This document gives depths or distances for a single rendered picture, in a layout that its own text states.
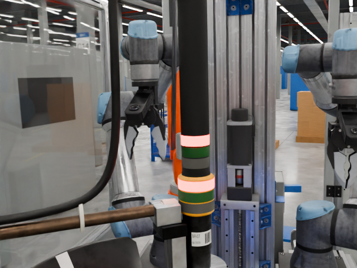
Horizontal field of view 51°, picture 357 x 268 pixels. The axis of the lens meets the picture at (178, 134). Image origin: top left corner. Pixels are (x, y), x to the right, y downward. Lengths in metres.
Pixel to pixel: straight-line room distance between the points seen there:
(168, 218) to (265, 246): 1.12
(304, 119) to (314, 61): 8.76
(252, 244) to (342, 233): 0.32
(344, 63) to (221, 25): 0.59
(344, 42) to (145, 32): 0.47
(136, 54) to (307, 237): 0.78
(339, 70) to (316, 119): 8.85
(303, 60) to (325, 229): 0.54
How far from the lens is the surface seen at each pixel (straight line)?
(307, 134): 9.87
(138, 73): 0.98
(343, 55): 0.92
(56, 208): 0.42
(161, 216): 0.43
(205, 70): 0.43
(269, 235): 1.51
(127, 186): 1.32
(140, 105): 0.93
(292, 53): 1.06
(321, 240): 1.31
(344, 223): 1.28
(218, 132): 1.41
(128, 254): 0.61
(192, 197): 0.44
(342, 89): 0.92
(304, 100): 9.74
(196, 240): 0.46
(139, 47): 0.98
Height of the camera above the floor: 1.69
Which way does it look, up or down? 9 degrees down
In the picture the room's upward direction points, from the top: 2 degrees counter-clockwise
